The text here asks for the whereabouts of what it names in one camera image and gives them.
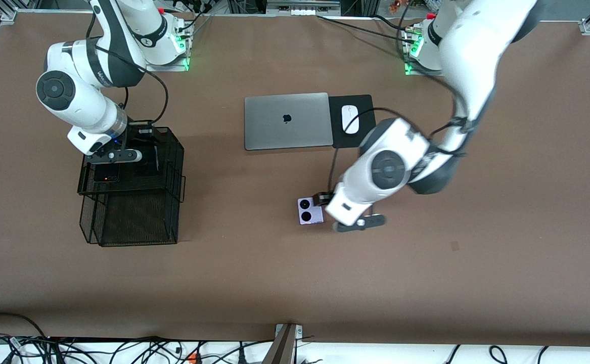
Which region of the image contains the white computer mouse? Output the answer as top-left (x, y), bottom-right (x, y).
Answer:
top-left (341, 105), bottom-right (360, 134)

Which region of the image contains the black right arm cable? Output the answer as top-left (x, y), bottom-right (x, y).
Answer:
top-left (86, 0), bottom-right (169, 127)

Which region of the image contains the black mouse pad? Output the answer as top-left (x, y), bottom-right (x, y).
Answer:
top-left (328, 95), bottom-right (378, 149)

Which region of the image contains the black cable loop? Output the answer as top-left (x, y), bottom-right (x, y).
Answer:
top-left (0, 312), bottom-right (50, 349)

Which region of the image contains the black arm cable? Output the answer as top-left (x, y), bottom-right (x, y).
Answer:
top-left (328, 106), bottom-right (477, 189)
top-left (86, 0), bottom-right (169, 127)

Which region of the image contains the black cable on table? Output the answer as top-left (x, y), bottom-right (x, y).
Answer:
top-left (316, 14), bottom-right (417, 43)

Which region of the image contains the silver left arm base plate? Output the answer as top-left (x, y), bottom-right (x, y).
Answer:
top-left (403, 28), bottom-right (459, 76)

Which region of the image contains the white lilac flip phone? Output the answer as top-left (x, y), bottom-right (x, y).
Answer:
top-left (297, 198), bottom-right (327, 226)

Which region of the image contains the black wire mesh organizer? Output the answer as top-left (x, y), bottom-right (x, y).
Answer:
top-left (77, 127), bottom-right (187, 247)

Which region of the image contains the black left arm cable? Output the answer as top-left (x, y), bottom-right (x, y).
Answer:
top-left (328, 106), bottom-right (477, 189)

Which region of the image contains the white power strip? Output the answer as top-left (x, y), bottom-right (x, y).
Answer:
top-left (266, 0), bottom-right (342, 17)

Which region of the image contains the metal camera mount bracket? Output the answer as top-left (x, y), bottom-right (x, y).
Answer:
top-left (262, 324), bottom-right (304, 364)

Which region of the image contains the silver laptop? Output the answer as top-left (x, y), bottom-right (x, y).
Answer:
top-left (244, 93), bottom-right (334, 151)

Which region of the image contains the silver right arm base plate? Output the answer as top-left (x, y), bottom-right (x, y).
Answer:
top-left (137, 34), bottom-right (192, 72)

